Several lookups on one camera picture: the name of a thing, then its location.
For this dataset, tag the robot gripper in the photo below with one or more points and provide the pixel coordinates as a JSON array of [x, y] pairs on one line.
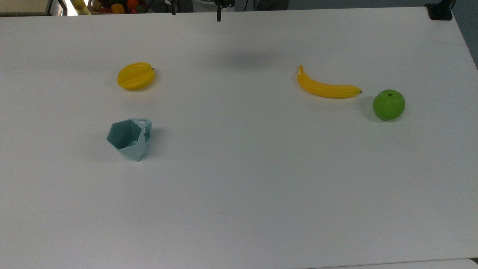
[[224, 3]]

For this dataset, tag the light blue faceted mug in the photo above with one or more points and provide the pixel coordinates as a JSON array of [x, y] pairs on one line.
[[127, 140]]

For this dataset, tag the basket of toy fruit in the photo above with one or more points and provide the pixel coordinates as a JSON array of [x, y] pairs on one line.
[[119, 6]]

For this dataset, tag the yellow starfruit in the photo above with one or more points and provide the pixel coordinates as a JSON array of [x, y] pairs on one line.
[[136, 76]]

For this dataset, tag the yellow banana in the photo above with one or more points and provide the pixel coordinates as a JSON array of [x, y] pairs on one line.
[[326, 89]]

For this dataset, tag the beige box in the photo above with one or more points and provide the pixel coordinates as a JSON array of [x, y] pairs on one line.
[[24, 6]]

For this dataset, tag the green apple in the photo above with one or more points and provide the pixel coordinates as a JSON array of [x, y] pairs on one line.
[[389, 105]]

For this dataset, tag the black table clamp mount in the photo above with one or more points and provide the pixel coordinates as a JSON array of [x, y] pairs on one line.
[[440, 11]]

